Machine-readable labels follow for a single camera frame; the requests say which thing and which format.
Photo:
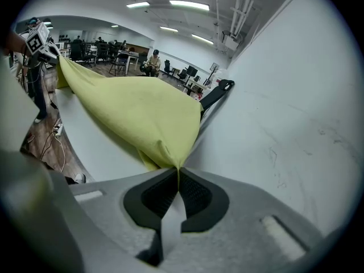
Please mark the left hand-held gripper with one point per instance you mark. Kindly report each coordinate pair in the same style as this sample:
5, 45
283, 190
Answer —
37, 40

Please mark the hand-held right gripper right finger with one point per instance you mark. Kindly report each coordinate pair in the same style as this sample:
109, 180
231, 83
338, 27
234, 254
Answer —
241, 232

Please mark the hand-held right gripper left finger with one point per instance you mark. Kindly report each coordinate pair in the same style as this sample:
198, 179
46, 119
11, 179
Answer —
113, 226

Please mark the yellow-green cloth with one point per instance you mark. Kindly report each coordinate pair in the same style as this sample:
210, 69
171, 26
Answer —
136, 109

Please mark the person's left forearm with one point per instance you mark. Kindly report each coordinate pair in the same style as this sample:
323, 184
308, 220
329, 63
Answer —
14, 43

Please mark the row of black office chairs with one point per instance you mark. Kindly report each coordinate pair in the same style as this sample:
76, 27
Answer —
99, 51

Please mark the person's right white shoe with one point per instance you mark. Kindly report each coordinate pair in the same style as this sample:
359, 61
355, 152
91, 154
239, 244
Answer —
80, 178

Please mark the black folding chair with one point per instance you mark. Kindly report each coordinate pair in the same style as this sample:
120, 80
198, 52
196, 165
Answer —
118, 64

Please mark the white power strip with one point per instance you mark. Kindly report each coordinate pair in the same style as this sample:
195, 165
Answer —
58, 130

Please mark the white desk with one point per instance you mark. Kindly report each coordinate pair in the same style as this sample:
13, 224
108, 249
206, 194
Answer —
130, 54

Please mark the ceiling light strip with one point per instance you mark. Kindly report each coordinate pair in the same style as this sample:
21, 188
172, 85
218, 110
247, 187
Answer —
189, 5
138, 4
202, 38
169, 29

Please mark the black office chair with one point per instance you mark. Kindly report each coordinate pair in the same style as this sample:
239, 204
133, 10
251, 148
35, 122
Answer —
168, 67
189, 71
216, 95

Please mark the white ceiling unit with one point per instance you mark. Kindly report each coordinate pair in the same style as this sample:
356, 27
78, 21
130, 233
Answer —
231, 41

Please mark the white ceiling pipes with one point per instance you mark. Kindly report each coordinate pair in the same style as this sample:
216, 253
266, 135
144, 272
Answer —
241, 7

